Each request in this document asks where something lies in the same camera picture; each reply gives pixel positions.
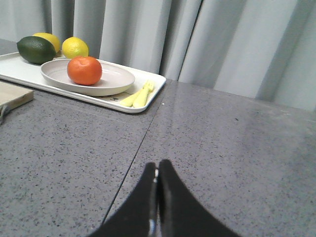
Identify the yellow lemon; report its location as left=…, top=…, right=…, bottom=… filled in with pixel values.
left=62, top=37, right=89, bottom=59
left=33, top=33, right=60, bottom=53

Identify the yellow lemon right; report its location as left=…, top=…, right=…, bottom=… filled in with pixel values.
left=62, top=37, right=89, bottom=59

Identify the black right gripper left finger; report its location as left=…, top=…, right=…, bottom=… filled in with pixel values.
left=91, top=162, right=158, bottom=237

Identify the grey curtain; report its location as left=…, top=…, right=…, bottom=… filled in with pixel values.
left=0, top=0, right=316, bottom=111

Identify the yellow plastic fork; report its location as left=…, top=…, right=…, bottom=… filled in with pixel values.
left=132, top=80, right=155, bottom=108

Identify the wooden cutting board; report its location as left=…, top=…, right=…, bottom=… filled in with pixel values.
left=0, top=82, right=34, bottom=111

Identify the dark green lime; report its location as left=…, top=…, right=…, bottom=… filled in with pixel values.
left=17, top=36, right=57, bottom=65

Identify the orange mandarin fruit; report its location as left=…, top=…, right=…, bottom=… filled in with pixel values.
left=67, top=56, right=102, bottom=85

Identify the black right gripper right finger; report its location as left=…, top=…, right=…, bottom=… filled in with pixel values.
left=158, top=159, right=238, bottom=237

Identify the white rectangular tray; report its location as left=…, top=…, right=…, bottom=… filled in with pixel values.
left=0, top=52, right=166, bottom=114

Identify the metal cutting board handle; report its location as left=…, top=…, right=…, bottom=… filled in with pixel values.
left=0, top=105, right=11, bottom=125

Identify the yellow plastic spoon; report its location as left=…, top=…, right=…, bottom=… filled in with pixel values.
left=119, top=89, right=143, bottom=107

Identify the beige round plate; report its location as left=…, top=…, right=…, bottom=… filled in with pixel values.
left=40, top=59, right=135, bottom=97

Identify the yellow lemon left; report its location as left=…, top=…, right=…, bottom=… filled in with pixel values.
left=33, top=33, right=60, bottom=53

